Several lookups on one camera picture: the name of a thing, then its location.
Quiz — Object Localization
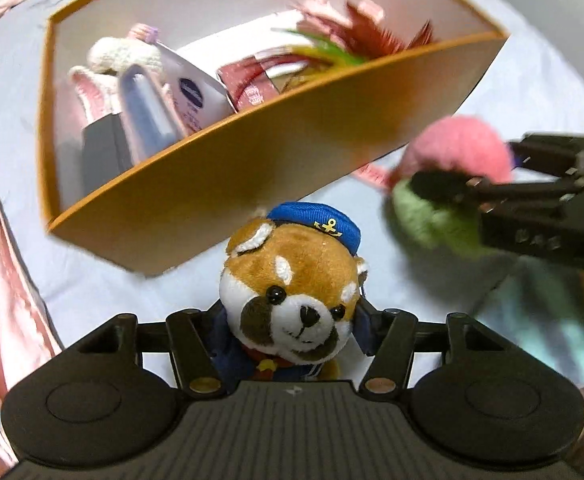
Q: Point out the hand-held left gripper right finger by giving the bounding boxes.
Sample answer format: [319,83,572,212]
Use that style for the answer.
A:
[353,300,504,397]

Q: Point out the pink stick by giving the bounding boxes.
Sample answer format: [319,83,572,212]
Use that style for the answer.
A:
[354,162,395,191]

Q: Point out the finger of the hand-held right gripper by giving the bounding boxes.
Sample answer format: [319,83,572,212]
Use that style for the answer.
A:
[508,132,584,181]
[411,169,580,208]

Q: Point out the orange cardboard box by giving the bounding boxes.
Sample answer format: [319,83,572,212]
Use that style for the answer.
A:
[37,0,510,277]

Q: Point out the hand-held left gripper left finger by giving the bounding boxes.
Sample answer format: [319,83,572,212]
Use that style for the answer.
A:
[74,300,230,397]

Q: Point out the pink green plush ball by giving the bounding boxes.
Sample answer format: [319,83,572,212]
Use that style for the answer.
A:
[384,115,515,261]

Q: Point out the small black box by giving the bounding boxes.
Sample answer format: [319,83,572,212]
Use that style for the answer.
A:
[81,112,135,196]

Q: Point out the pink blanket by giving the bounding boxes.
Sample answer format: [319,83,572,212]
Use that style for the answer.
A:
[0,0,104,480]

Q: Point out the shiba plush with sailor cap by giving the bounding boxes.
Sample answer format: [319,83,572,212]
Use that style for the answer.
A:
[211,201,370,395]

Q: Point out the white pink knit toy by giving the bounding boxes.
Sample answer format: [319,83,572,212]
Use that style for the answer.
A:
[68,22,173,126]

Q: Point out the red feather toy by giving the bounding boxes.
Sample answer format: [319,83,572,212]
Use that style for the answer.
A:
[252,0,435,73]

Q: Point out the red packet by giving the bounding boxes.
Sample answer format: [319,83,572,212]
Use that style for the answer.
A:
[217,50,293,111]

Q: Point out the white packet blue circle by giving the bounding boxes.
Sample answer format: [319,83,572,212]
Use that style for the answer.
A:
[159,42,238,136]

